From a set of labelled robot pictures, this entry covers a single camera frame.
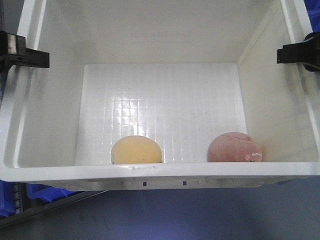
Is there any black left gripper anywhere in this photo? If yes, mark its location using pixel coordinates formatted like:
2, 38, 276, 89
0, 31, 50, 73

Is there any metal shelf rail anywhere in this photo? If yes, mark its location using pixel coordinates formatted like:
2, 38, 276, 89
0, 190, 107, 229

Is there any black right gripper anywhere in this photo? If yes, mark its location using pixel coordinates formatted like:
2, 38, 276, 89
276, 31, 320, 72

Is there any white plastic tote box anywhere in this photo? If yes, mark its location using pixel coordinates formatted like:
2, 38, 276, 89
0, 0, 320, 191

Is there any beige plush ball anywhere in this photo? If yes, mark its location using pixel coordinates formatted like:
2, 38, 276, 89
111, 135, 162, 164

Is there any pink plush ball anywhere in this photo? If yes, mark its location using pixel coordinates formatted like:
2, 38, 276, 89
207, 132, 263, 163

